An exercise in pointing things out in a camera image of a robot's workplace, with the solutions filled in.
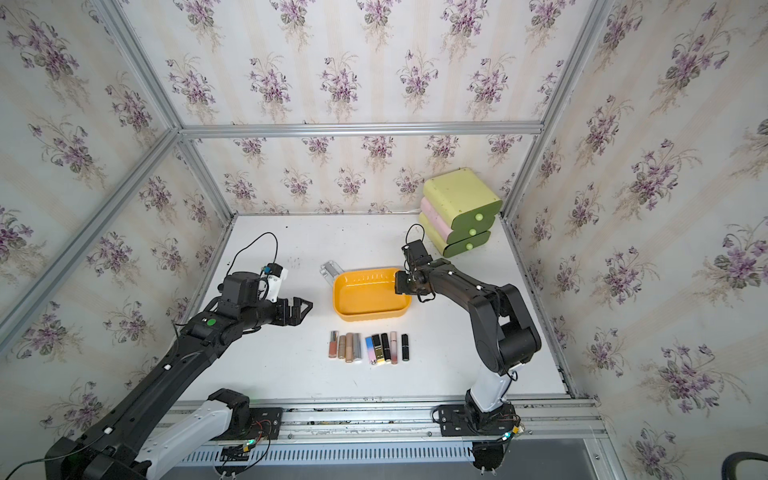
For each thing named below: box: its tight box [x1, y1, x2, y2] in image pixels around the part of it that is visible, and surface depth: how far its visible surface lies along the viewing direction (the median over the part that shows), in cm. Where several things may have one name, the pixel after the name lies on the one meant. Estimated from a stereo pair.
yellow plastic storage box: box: [333, 267, 412, 322], surface depth 97 cm
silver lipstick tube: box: [353, 333, 362, 361], surface depth 87 cm
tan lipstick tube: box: [345, 332, 354, 363], surface depth 86 cm
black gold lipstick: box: [372, 334, 385, 363], surface depth 86 cm
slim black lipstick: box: [381, 333, 391, 362], surface depth 86 cm
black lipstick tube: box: [401, 334, 410, 361], surface depth 87 cm
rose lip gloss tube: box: [328, 330, 339, 359], surface depth 88 cm
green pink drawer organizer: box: [419, 168, 503, 258], surface depth 100 cm
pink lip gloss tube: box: [390, 331, 398, 365], surface depth 87 cm
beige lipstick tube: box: [338, 335, 346, 359], surface depth 87 cm
